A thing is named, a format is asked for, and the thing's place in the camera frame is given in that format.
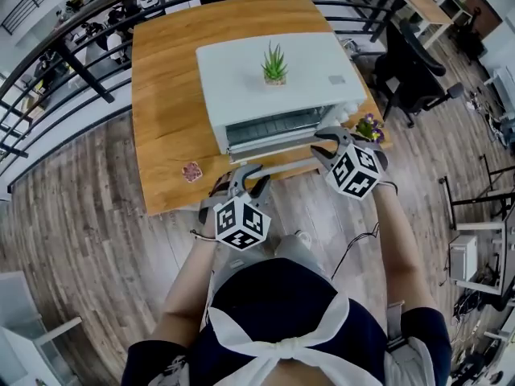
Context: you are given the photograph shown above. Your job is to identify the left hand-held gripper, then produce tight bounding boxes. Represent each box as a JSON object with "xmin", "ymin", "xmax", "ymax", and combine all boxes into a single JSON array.
[{"xmin": 198, "ymin": 164, "xmax": 272, "ymax": 253}]

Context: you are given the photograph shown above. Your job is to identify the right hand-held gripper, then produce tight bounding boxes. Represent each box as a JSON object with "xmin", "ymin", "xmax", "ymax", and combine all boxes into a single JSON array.
[{"xmin": 310, "ymin": 126, "xmax": 389, "ymax": 202}]

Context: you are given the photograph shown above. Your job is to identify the white oven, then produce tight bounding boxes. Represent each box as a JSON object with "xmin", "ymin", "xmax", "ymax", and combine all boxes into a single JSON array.
[{"xmin": 196, "ymin": 31, "xmax": 368, "ymax": 176}]

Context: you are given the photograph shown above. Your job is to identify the person's right forearm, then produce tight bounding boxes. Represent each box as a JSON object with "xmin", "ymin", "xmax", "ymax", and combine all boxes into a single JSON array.
[{"xmin": 372, "ymin": 185, "xmax": 439, "ymax": 313}]

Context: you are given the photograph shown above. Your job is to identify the person's left forearm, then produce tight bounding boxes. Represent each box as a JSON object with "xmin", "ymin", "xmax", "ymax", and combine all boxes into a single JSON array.
[{"xmin": 154, "ymin": 235, "xmax": 218, "ymax": 345}]

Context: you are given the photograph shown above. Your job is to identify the person's left hand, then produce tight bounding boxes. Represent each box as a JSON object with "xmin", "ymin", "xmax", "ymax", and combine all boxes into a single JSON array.
[{"xmin": 208, "ymin": 171, "xmax": 233, "ymax": 197}]

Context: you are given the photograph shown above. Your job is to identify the purple flower plant white pot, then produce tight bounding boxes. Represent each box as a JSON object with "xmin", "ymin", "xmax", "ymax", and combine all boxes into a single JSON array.
[{"xmin": 355, "ymin": 113, "xmax": 385, "ymax": 143}]

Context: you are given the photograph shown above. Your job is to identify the pink succulent small pot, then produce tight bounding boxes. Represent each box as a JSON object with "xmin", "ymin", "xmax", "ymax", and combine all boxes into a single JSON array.
[{"xmin": 181, "ymin": 161, "xmax": 203, "ymax": 183}]

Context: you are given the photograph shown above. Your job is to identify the person's grey trousers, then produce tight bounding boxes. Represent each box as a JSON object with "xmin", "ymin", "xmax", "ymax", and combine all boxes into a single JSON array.
[{"xmin": 208, "ymin": 233, "xmax": 331, "ymax": 289}]

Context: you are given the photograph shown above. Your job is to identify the black office chair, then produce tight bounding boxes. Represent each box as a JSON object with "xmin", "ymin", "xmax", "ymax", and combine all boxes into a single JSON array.
[{"xmin": 372, "ymin": 18, "xmax": 466, "ymax": 128}]

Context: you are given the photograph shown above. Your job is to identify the green spiky plant white pot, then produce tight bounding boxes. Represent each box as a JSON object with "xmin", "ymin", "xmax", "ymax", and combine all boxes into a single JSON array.
[{"xmin": 260, "ymin": 40, "xmax": 289, "ymax": 87}]

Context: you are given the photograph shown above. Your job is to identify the person's navy top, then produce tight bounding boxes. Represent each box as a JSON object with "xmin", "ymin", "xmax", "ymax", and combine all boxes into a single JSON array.
[{"xmin": 124, "ymin": 257, "xmax": 454, "ymax": 386}]

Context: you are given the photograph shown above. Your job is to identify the wooden table with white legs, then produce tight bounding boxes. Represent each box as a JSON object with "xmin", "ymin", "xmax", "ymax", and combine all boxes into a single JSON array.
[{"xmin": 131, "ymin": 0, "xmax": 393, "ymax": 216}]

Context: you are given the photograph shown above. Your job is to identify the white tied cloth bow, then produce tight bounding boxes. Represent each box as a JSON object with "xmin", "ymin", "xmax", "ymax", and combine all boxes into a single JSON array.
[{"xmin": 207, "ymin": 291, "xmax": 389, "ymax": 386}]

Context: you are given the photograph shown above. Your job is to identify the white box cabinet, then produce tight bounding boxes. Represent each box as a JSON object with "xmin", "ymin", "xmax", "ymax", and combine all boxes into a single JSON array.
[{"xmin": 448, "ymin": 234, "xmax": 480, "ymax": 283}]

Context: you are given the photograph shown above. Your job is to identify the light wooden desk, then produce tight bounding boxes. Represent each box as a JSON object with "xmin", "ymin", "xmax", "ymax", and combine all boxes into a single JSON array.
[{"xmin": 402, "ymin": 0, "xmax": 455, "ymax": 51}]

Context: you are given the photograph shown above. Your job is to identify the black metal railing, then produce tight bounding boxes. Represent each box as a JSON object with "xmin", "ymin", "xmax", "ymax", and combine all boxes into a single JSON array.
[{"xmin": 0, "ymin": 0, "xmax": 415, "ymax": 176}]

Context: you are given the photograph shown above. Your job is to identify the black cable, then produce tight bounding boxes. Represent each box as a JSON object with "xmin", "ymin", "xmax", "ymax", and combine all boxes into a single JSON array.
[{"xmin": 329, "ymin": 221, "xmax": 381, "ymax": 279}]

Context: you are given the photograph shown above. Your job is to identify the black metal stand frame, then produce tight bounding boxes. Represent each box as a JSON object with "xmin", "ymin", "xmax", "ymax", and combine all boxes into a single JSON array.
[{"xmin": 438, "ymin": 154, "xmax": 515, "ymax": 232}]

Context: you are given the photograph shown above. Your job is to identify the grey shoulder strap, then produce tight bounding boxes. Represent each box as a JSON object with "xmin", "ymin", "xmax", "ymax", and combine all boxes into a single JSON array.
[{"xmin": 386, "ymin": 300, "xmax": 406, "ymax": 351}]

